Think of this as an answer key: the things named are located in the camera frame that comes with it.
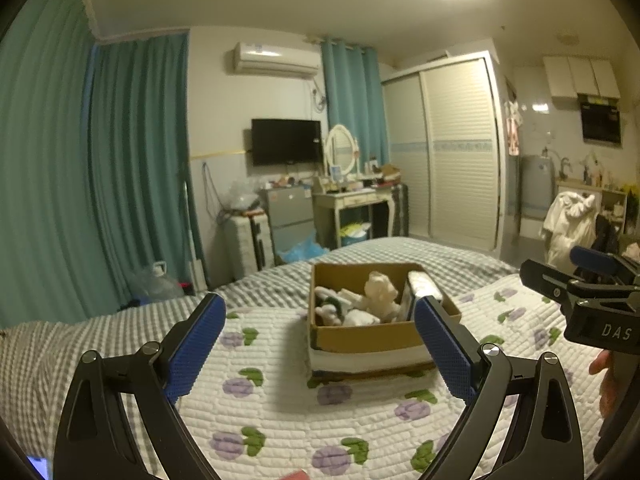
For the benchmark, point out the white sock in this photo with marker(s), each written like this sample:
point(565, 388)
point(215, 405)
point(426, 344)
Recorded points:
point(362, 318)

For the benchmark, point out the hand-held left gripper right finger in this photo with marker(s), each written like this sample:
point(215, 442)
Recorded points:
point(445, 355)

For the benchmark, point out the white jacket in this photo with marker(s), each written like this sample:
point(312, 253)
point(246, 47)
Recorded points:
point(565, 225)

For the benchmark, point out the black wall television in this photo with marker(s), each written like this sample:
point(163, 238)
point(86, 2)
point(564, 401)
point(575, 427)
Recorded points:
point(285, 142)

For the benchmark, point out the red flat item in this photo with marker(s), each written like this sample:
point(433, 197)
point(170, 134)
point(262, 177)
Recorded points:
point(297, 475)

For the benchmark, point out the white air conditioner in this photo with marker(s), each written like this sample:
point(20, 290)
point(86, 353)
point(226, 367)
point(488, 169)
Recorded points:
point(275, 59)

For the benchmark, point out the lit blue screen device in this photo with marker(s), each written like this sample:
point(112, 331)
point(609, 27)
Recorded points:
point(37, 467)

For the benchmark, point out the person's right hand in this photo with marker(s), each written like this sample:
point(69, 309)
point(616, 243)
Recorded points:
point(609, 385)

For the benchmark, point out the blue plastic bag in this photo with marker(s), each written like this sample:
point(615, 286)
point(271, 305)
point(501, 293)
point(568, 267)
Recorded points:
point(302, 252)

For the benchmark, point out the teal curtain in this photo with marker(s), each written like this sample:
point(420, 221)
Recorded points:
point(355, 100)
point(142, 160)
point(45, 160)

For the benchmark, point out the black range hood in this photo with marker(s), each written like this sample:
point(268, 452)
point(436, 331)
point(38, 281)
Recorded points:
point(601, 120)

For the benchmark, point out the white floral quilt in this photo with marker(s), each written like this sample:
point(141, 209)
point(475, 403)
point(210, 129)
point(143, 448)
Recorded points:
point(280, 410)

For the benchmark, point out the cream dressing table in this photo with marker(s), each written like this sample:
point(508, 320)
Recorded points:
point(355, 200)

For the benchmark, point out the clear plastic bags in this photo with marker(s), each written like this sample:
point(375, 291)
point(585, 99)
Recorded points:
point(240, 197)

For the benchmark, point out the white wall cabinets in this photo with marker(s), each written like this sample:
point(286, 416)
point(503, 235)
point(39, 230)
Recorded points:
point(580, 76)

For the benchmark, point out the white cotton wad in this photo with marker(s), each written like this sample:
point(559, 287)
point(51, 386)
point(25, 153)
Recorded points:
point(327, 316)

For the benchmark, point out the white ribbed suitcase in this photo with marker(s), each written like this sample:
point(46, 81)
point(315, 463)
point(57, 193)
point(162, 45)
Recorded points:
point(247, 245)

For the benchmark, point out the tissue paper pack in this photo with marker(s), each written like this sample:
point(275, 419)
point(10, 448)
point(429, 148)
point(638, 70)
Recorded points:
point(422, 285)

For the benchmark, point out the dark clothes on chair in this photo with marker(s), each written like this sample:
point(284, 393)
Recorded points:
point(606, 232)

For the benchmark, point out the grey washing machine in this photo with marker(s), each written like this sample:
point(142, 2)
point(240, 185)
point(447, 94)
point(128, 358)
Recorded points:
point(537, 187)

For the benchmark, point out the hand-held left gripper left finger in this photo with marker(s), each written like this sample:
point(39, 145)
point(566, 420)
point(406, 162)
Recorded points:
point(197, 345)

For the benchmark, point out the white oval mirror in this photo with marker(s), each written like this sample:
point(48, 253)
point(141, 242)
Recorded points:
point(341, 150)

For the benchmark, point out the small brown box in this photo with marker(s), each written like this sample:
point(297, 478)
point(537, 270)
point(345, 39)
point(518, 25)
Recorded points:
point(390, 171)

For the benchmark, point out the brown cardboard box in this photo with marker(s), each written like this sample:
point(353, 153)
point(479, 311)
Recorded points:
point(370, 340)

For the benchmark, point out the white louvred wardrobe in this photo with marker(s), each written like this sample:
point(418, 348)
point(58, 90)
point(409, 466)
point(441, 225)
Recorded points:
point(460, 160)

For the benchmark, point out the white standing pole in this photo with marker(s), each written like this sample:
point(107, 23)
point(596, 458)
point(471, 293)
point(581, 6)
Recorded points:
point(192, 240)

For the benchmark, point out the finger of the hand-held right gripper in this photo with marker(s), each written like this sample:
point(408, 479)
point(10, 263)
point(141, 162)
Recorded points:
point(595, 260)
point(547, 276)

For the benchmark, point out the yellow bag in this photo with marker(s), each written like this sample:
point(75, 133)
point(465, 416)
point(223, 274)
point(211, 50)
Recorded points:
point(356, 234)

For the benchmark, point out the beige stocking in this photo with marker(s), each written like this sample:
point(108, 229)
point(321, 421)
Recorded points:
point(382, 295)

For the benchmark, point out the small silver fridge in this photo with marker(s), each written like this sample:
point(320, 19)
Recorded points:
point(290, 215)

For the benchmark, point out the small blue picture frame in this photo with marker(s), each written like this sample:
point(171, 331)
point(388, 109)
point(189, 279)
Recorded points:
point(337, 172)

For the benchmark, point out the pink hanging clothes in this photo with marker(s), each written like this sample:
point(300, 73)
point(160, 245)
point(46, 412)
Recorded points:
point(513, 127)

